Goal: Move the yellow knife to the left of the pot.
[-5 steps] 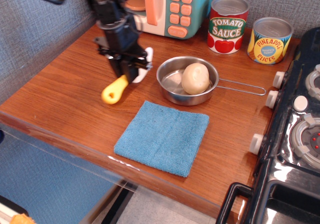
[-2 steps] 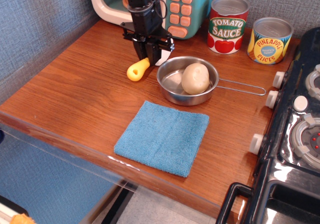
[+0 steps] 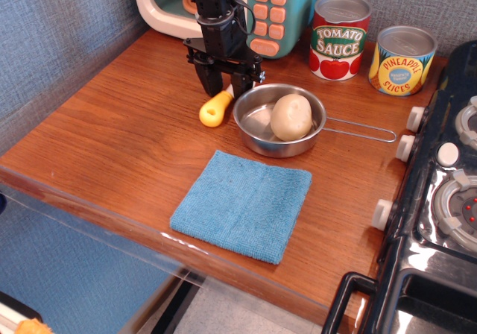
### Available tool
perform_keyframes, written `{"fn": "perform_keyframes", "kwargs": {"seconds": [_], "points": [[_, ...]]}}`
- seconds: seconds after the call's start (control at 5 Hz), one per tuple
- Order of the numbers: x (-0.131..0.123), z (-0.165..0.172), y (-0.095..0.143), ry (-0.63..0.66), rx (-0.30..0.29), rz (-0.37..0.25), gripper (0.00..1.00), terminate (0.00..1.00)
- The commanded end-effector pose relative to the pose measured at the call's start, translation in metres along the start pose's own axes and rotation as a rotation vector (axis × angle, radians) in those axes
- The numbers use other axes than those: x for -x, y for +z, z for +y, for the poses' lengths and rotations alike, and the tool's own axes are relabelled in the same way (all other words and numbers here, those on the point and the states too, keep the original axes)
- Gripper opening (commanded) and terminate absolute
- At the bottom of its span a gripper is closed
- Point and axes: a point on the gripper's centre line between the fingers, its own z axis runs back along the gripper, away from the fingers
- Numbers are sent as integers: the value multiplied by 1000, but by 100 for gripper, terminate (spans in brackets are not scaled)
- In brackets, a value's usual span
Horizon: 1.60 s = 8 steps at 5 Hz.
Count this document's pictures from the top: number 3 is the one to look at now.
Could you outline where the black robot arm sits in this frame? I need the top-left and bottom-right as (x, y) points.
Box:
(183, 0), (265, 96)

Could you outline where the blue folded cloth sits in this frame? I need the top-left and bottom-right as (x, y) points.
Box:
(170, 151), (312, 265)

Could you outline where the orange plate inside microwave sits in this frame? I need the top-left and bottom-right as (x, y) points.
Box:
(182, 0), (198, 15)

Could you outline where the small steel pan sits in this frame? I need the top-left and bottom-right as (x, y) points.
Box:
(233, 83), (397, 158)

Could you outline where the toy microwave oven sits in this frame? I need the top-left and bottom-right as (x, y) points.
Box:
(136, 0), (316, 59)

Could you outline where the pineapple slices can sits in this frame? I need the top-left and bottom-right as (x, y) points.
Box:
(368, 25), (437, 97)

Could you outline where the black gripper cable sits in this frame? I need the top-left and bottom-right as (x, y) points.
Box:
(234, 0), (257, 37)

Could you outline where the tomato sauce can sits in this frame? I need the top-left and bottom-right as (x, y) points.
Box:
(309, 0), (372, 81)

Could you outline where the yellow handled toy knife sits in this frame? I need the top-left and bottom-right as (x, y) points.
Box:
(199, 84), (234, 127)

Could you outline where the beige toy potato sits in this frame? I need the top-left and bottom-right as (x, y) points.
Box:
(270, 94), (312, 141)

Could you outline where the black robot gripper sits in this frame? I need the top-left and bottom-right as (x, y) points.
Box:
(183, 9), (265, 98)

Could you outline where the orange object at corner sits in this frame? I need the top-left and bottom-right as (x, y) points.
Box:
(14, 318), (53, 334)

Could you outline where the black toy stove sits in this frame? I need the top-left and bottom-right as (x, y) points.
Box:
(323, 41), (476, 333)

